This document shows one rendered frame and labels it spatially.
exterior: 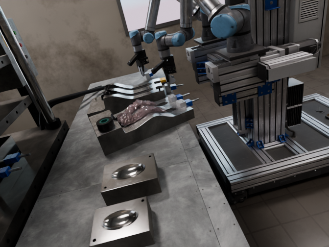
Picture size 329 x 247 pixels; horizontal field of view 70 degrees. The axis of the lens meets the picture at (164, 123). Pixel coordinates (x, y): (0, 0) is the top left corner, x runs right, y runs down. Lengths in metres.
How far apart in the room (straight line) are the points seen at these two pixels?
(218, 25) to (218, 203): 0.83
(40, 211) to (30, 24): 2.88
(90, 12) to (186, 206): 2.98
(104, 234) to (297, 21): 1.53
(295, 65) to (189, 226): 1.02
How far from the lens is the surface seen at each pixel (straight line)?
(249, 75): 1.47
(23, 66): 1.63
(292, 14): 1.73
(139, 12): 3.42
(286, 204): 1.89
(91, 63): 3.55
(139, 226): 0.72
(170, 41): 1.50
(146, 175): 0.85
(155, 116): 1.16
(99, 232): 0.76
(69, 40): 3.53
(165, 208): 0.82
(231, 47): 1.42
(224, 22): 1.25
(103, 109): 1.53
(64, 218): 0.96
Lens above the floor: 1.40
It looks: 28 degrees down
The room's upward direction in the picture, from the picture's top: 14 degrees counter-clockwise
